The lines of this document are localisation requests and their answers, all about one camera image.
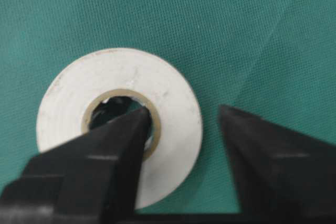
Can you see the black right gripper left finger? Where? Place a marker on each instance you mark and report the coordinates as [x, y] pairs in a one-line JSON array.
[[90, 179]]

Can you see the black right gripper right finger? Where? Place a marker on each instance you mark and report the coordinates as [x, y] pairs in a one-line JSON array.
[[280, 175]]

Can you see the white tape roll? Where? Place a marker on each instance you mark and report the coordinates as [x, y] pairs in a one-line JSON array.
[[68, 104]]

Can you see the green table cloth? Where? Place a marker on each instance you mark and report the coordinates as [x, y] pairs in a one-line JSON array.
[[274, 58]]

